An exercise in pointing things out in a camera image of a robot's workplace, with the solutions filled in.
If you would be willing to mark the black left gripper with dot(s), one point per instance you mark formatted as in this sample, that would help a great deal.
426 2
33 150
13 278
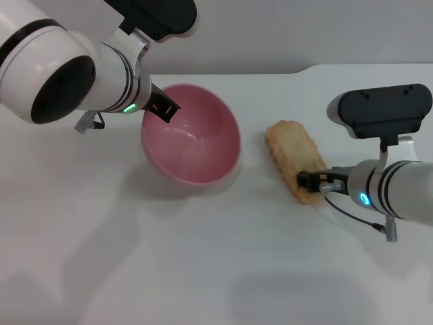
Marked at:
153 96

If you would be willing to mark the orange striped bread loaf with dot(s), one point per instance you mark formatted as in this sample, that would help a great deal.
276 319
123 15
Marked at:
291 149

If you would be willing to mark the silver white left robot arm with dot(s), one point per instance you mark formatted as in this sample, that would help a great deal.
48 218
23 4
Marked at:
61 67

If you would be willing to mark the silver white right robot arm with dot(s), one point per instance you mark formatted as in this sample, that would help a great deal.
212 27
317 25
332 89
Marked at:
399 189

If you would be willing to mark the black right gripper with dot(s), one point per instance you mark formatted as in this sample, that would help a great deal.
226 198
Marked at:
341 174

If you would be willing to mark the pink plastic bowl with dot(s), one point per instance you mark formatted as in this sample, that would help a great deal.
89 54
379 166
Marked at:
193 149

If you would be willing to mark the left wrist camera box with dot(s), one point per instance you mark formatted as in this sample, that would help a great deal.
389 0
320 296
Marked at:
162 17

